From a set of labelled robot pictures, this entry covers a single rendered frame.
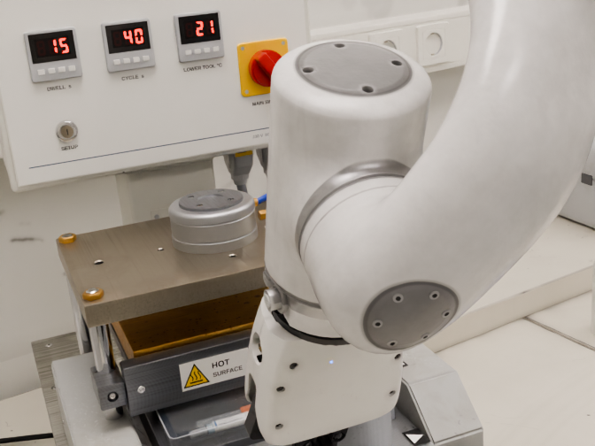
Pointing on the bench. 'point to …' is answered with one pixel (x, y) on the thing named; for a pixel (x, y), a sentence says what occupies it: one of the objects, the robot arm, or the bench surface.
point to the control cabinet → (140, 92)
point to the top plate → (168, 257)
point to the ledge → (530, 283)
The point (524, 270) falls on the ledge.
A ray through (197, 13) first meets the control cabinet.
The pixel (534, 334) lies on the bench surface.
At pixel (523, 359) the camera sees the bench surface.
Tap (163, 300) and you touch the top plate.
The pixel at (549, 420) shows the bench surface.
